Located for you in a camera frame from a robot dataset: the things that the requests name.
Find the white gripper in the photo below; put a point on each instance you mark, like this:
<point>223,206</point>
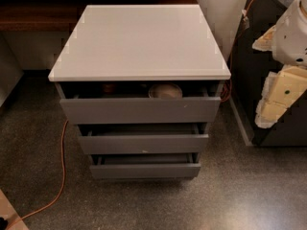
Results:
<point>292,38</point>

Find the grey top drawer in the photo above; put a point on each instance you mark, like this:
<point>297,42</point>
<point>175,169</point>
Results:
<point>84,105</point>

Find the grey drawer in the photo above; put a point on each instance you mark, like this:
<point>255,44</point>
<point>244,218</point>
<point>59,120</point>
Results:
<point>144,166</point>
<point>142,139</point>
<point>84,105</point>

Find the red apple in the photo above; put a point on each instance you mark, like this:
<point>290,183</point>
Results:
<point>109,88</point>

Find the white topped drawer cabinet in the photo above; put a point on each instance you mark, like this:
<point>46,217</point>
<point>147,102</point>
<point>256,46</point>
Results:
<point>137,46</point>

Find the grey middle drawer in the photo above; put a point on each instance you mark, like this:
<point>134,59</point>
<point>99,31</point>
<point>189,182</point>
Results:
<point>142,139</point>

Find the grey bottom drawer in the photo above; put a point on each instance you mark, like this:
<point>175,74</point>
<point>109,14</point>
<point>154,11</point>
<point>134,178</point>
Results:
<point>144,166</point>

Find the white paper bowl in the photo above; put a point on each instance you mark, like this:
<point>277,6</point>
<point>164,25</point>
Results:
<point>165,91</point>

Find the dark wooden shelf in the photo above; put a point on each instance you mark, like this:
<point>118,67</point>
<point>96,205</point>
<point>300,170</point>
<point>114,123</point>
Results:
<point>58,15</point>

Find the wooden board corner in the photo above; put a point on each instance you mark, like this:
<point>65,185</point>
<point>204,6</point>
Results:
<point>8,213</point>

